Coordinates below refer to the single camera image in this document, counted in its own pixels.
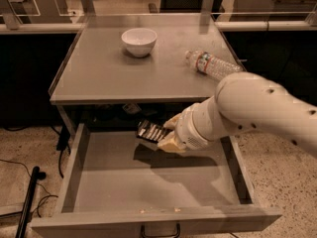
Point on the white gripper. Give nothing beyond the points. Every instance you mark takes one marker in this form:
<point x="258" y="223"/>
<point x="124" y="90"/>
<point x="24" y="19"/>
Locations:
<point x="187" y="128"/>

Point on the black rxbar chocolate wrapper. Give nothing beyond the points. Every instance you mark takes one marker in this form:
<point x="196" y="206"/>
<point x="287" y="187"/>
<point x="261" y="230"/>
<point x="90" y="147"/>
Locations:
<point x="151" y="131"/>

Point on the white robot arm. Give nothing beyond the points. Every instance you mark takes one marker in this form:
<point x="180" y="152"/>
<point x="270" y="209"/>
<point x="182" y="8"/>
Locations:
<point x="243" y="102"/>

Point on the white tag under counter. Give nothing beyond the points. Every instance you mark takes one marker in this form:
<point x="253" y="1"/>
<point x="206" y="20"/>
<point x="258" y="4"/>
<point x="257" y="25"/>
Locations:
<point x="131" y="108"/>

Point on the grey open drawer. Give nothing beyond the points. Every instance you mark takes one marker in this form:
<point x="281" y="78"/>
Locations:
<point x="115" y="182"/>

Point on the grey counter cabinet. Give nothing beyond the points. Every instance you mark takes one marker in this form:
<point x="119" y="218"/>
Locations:
<point x="99" y="70"/>

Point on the clear plastic water bottle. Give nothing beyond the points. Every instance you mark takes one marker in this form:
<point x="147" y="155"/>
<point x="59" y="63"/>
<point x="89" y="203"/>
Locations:
<point x="208" y="64"/>

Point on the white ceramic bowl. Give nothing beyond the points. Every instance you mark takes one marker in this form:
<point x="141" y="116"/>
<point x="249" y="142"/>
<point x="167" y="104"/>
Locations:
<point x="139" y="42"/>

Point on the black pole on floor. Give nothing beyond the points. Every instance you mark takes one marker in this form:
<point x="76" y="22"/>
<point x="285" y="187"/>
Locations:
<point x="23" y="221"/>

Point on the black drawer handle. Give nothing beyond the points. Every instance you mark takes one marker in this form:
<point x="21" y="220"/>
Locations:
<point x="160" y="231"/>

